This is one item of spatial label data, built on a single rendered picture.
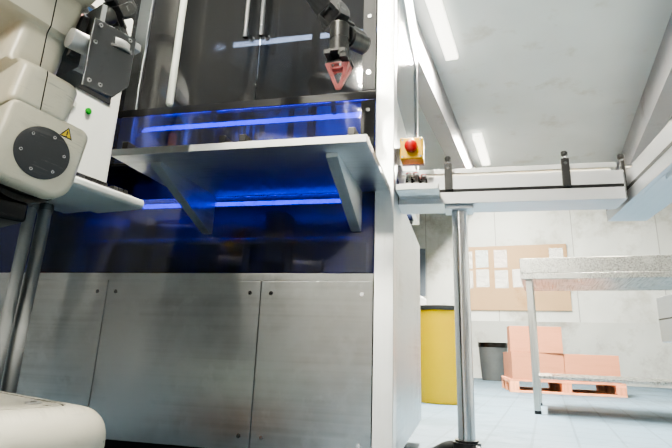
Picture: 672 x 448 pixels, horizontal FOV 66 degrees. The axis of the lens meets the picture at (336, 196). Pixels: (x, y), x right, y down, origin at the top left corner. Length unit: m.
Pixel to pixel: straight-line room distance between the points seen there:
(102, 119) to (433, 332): 3.10
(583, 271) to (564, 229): 5.28
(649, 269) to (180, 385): 3.21
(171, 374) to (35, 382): 0.49
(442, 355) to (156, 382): 2.87
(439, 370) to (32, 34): 3.68
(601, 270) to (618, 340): 5.12
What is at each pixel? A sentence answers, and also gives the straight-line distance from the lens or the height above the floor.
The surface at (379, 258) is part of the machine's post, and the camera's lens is 1.57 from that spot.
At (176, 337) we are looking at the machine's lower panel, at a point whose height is 0.40.
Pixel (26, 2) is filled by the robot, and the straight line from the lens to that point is 1.28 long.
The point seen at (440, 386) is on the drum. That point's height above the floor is 0.13.
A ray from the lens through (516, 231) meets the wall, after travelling 9.32.
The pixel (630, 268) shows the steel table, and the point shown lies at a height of 0.97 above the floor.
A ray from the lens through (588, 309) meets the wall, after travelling 9.14.
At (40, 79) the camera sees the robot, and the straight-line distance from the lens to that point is 1.19.
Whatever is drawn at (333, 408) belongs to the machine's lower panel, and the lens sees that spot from 1.58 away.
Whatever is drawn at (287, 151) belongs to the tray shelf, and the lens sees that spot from 1.33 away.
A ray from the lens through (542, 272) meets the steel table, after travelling 4.05.
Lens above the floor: 0.38
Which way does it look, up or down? 16 degrees up
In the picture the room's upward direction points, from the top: 2 degrees clockwise
